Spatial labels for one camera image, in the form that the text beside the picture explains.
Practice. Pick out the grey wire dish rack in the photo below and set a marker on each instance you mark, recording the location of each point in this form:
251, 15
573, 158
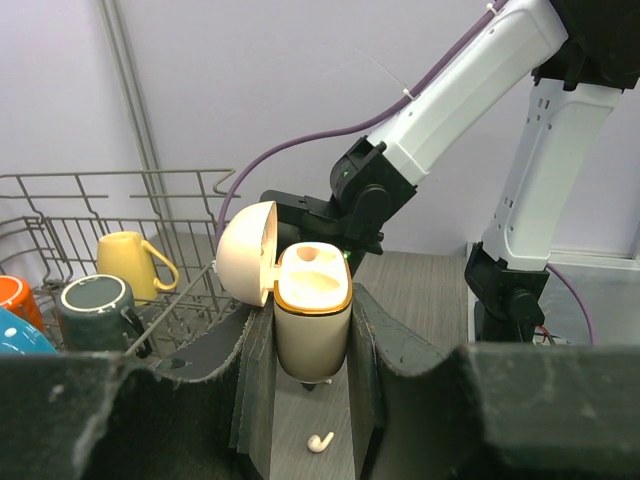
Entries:
51, 224

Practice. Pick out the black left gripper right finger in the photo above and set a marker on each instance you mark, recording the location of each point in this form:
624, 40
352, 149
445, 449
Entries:
487, 410

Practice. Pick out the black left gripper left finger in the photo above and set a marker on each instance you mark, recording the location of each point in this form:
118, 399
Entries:
204, 412

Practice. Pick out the white earbud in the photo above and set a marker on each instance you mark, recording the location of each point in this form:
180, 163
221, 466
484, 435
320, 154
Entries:
317, 444

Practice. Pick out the blue plastic plate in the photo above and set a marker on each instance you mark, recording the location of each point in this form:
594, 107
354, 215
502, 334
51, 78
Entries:
20, 337

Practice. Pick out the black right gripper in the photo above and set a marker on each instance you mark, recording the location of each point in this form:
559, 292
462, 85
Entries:
356, 232

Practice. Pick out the yellow mug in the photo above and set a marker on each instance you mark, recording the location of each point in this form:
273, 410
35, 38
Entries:
129, 256

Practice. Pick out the orange mug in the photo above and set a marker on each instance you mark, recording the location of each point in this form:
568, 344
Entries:
17, 297

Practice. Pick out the beige earbud charging case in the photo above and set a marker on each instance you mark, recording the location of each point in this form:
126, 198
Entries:
310, 283

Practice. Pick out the grey mug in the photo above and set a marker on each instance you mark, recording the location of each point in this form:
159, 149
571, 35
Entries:
96, 313

